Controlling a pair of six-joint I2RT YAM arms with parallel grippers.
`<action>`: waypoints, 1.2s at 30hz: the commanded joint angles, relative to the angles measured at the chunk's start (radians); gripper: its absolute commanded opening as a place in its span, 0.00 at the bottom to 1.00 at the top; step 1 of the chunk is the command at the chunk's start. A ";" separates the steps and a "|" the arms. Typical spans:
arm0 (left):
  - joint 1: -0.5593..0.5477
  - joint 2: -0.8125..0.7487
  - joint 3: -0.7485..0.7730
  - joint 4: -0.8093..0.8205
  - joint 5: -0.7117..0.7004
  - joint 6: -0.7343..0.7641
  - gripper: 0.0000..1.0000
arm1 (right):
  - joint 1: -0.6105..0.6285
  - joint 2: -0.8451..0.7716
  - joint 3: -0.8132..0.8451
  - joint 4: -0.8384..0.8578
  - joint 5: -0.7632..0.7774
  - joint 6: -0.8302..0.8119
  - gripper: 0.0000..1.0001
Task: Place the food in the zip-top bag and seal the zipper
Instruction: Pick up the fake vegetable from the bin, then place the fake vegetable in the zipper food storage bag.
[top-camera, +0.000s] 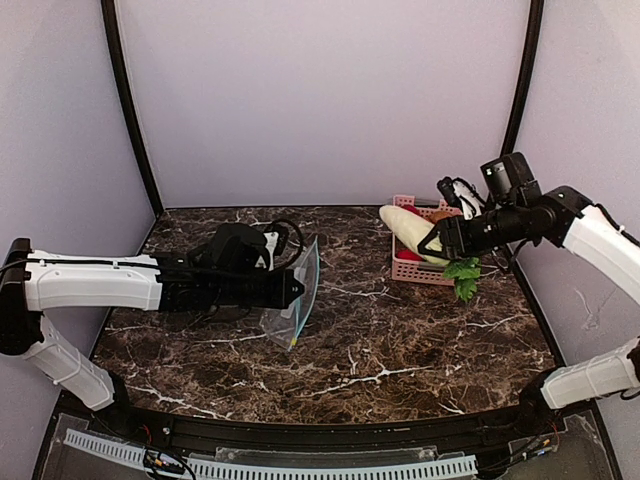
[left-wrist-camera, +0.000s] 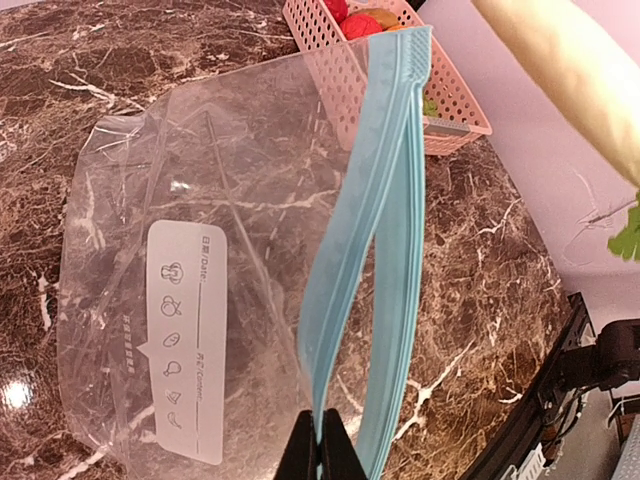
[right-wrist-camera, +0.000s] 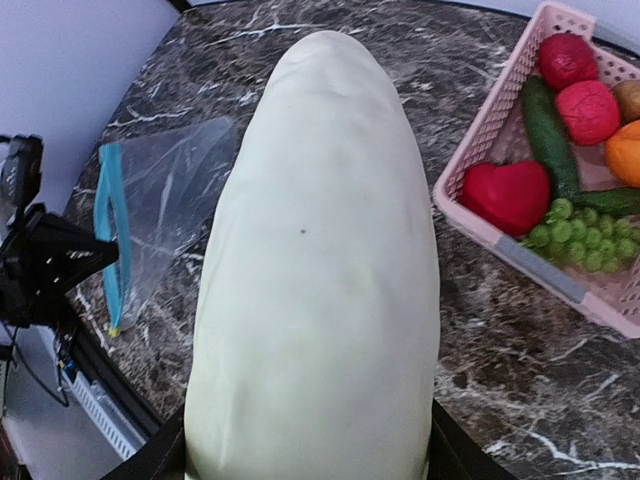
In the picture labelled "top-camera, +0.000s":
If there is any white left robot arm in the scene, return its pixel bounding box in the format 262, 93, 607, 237
1, 220, 319, 412

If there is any black frame post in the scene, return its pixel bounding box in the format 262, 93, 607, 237
100, 0, 165, 218
500, 0, 545, 155

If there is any red strawberry toy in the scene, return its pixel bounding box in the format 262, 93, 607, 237
396, 249, 424, 262

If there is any brown potato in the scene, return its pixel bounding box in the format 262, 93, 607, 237
429, 210, 452, 224

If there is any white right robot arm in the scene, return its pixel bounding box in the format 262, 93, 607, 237
417, 153, 639, 410

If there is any clear zip top bag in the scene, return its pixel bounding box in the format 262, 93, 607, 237
259, 237, 320, 351

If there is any pink plastic basket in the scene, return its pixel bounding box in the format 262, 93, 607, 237
391, 195, 462, 287

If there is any black right frame post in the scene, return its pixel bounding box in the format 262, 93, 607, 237
500, 0, 545, 155

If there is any black left frame post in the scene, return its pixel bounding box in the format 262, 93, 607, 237
100, 0, 165, 218

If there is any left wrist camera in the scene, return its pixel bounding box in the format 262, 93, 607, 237
255, 219, 305, 271

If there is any grey slotted cable duct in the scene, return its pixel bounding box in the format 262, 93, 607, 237
64, 429, 478, 480

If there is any green leafy lettuce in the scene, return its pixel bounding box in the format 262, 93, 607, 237
442, 257, 481, 303

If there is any black front frame rail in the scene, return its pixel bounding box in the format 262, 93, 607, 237
89, 372, 566, 456

